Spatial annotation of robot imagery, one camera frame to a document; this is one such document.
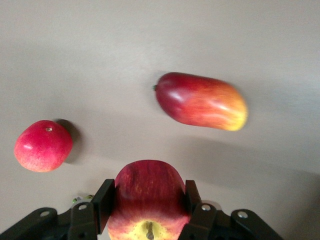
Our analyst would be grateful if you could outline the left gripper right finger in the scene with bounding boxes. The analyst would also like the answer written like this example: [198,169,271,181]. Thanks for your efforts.
[178,179,285,240]

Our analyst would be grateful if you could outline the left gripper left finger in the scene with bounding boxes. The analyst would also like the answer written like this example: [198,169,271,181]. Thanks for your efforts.
[0,178,116,240]

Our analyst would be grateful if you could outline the red yellow striped apple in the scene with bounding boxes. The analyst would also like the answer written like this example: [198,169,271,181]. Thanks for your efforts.
[107,159,190,240]

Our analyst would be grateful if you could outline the red pink round peach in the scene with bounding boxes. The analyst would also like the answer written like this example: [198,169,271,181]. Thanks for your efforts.
[13,119,74,173]

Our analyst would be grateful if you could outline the red yellow mango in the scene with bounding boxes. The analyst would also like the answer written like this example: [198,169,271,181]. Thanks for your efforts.
[152,71,249,132]

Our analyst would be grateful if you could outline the brown table mat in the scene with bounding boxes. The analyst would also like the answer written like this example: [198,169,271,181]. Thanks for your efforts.
[0,0,320,240]

